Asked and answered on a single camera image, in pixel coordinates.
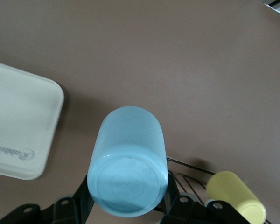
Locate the cream plastic tray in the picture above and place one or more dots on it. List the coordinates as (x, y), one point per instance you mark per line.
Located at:
(21, 116)

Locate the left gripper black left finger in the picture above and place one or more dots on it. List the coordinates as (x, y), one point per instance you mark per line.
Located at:
(67, 212)

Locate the yellow cup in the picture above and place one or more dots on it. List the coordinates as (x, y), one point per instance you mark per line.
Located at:
(233, 189)

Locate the light blue cup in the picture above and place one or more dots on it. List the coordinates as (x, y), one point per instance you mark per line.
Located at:
(128, 163)

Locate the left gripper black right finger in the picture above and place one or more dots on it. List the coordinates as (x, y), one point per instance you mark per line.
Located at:
(179, 210)

